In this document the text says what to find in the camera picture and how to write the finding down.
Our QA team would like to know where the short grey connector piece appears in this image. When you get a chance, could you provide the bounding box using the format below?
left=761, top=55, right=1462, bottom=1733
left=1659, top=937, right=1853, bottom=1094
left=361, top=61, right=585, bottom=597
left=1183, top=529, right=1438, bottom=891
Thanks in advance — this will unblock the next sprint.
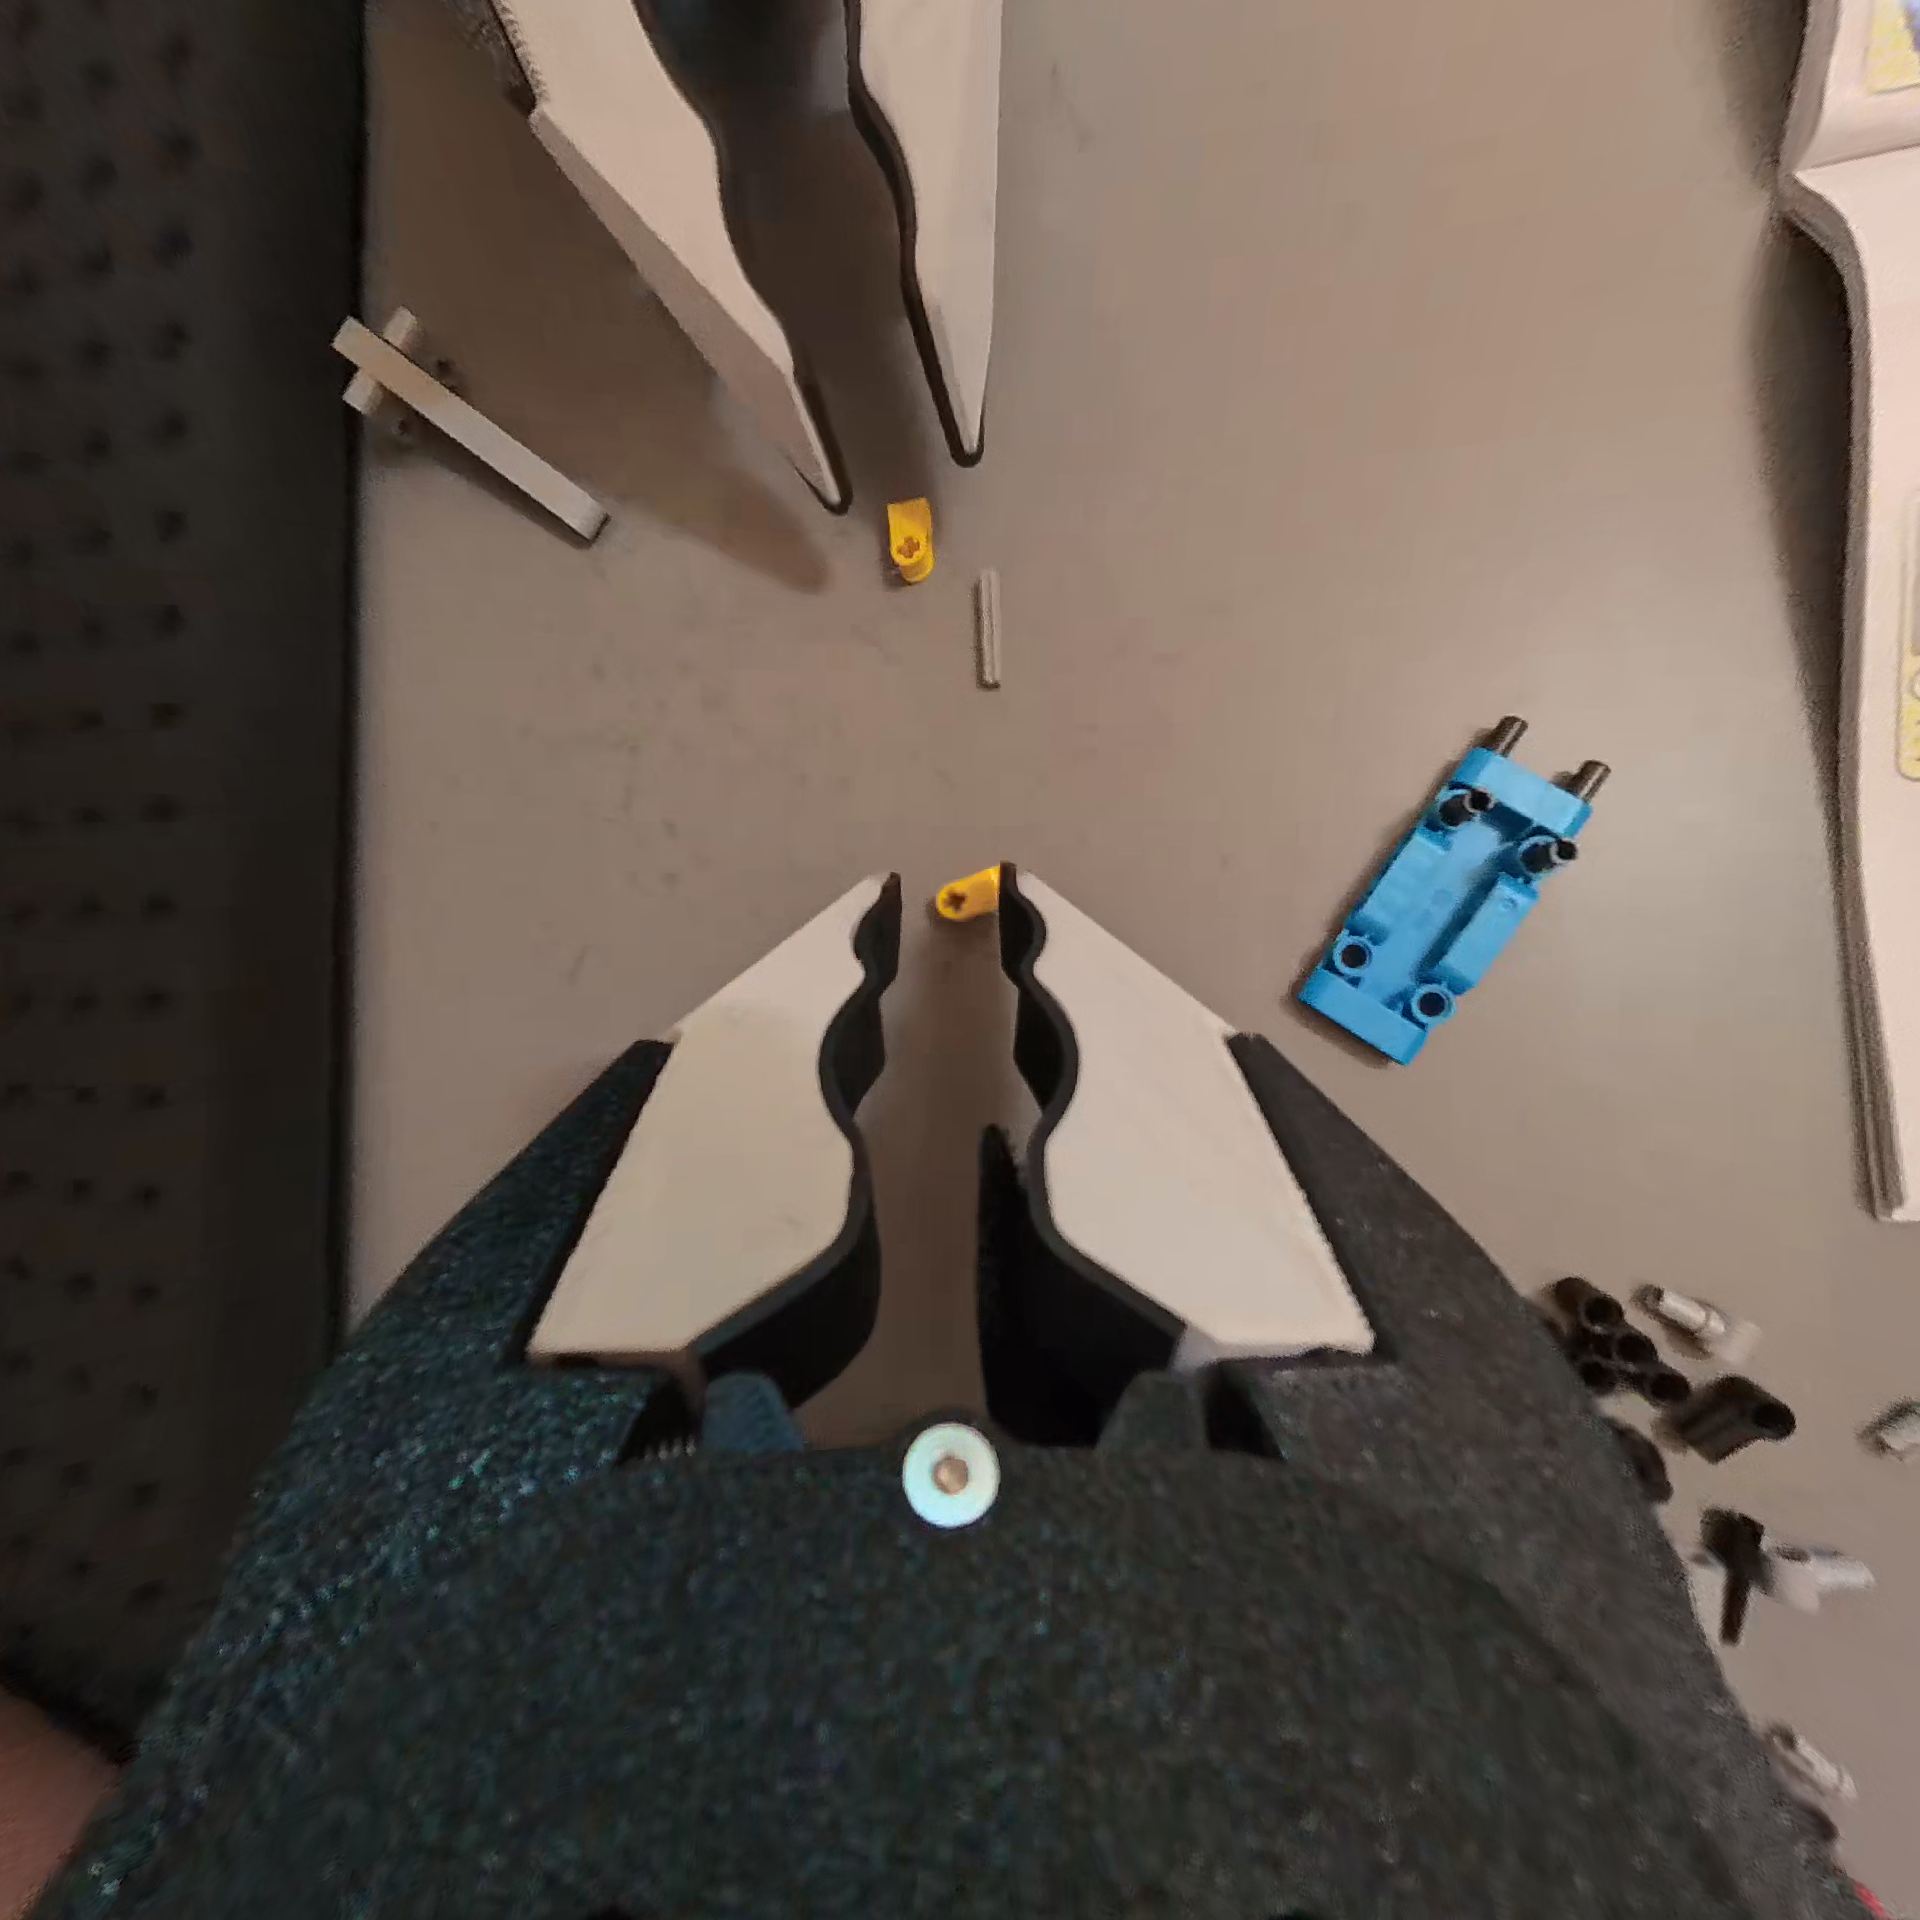
left=336, top=305, right=452, bottom=423

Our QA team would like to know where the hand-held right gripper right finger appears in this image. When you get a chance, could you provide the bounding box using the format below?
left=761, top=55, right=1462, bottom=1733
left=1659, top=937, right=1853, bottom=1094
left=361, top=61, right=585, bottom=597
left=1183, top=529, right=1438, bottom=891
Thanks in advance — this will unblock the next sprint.
left=980, top=859, right=1379, bottom=1446

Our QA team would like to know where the black perforated pad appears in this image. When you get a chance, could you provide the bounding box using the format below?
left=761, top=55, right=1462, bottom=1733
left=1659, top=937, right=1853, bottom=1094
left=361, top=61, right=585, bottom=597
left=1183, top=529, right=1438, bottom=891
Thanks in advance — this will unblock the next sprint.
left=0, top=0, right=367, bottom=1742

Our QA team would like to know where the blue panel with black pins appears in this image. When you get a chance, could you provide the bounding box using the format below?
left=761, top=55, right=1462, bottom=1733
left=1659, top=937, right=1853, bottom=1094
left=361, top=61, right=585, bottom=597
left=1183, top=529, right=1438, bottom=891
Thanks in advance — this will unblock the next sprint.
left=1296, top=717, right=1612, bottom=1071

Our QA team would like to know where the instruction booklet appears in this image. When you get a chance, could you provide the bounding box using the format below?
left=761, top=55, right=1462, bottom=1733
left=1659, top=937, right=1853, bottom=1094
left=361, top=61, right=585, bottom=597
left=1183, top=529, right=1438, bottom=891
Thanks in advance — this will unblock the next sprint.
left=1777, top=0, right=1920, bottom=1225

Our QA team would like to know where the pile of small building pieces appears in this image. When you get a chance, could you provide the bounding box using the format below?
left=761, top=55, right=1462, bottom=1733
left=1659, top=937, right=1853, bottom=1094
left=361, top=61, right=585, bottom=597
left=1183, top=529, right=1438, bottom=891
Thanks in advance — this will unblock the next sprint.
left=1539, top=1273, right=1920, bottom=1906

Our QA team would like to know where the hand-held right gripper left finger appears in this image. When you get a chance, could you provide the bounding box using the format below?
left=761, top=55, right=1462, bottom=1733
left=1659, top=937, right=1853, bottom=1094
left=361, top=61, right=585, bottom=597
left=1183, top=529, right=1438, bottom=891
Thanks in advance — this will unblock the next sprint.
left=526, top=870, right=904, bottom=1451

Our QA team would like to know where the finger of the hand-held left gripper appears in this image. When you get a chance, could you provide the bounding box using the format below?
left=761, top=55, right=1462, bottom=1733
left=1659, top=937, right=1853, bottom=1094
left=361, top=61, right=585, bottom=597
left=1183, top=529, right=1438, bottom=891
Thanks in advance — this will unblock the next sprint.
left=485, top=0, right=855, bottom=517
left=843, top=0, right=1003, bottom=469

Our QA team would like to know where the long grey building beam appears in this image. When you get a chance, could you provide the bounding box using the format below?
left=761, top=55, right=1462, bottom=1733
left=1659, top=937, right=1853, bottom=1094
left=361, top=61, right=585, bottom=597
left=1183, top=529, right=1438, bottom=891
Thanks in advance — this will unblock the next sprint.
left=332, top=315, right=609, bottom=545

